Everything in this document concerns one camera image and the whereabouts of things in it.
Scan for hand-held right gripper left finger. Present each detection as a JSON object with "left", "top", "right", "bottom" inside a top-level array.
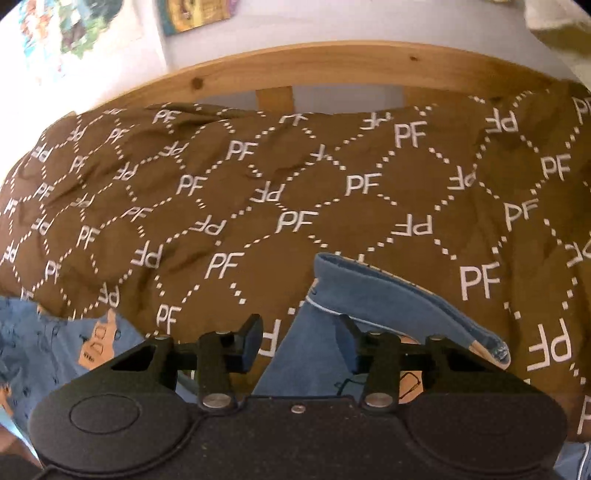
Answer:
[{"left": 110, "top": 314, "right": 264, "bottom": 412}]

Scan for wooden bed frame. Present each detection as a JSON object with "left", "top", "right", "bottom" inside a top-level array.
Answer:
[{"left": 67, "top": 41, "right": 574, "bottom": 121}]

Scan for green cream cloth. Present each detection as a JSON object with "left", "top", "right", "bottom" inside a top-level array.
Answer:
[{"left": 522, "top": 0, "right": 591, "bottom": 86}]

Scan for yellow green wall poster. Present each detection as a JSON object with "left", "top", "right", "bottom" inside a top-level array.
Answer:
[{"left": 157, "top": 0, "right": 238, "bottom": 37}]

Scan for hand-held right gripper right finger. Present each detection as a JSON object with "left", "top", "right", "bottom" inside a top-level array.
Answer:
[{"left": 338, "top": 315, "right": 528, "bottom": 411}]

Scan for colourful wall poster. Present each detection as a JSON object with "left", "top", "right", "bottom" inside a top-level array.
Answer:
[{"left": 16, "top": 0, "right": 126, "bottom": 88}]

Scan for blue printed pants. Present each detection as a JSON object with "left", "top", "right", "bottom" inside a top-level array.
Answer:
[{"left": 0, "top": 253, "right": 511, "bottom": 432}]

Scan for brown printed blanket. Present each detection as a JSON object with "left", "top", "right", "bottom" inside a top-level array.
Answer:
[{"left": 0, "top": 80, "right": 591, "bottom": 446}]

